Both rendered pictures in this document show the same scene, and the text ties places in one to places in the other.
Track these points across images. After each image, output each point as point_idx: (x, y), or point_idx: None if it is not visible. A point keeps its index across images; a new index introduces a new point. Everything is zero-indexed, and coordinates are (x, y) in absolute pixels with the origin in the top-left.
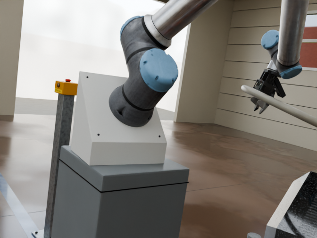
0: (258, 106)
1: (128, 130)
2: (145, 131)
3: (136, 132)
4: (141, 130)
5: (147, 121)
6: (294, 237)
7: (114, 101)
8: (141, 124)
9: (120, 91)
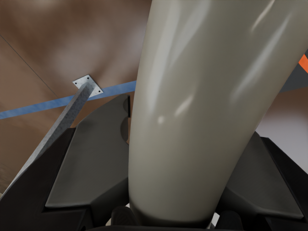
0: (124, 107)
1: (216, 222)
2: (215, 216)
3: (217, 218)
4: (214, 218)
5: (213, 228)
6: None
7: None
8: (214, 225)
9: None
